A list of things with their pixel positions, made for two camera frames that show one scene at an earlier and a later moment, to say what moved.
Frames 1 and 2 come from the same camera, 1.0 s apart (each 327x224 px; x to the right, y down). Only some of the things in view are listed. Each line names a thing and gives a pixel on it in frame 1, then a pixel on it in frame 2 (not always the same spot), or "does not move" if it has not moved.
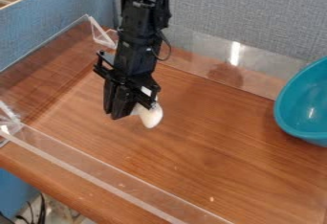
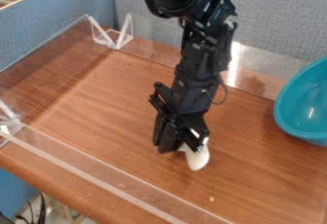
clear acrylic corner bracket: (105, 37) does not move
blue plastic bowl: (300, 102) does not move
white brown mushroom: (151, 117) -> (197, 159)
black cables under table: (41, 217) does not move
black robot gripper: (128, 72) -> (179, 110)
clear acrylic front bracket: (10, 123) does not move
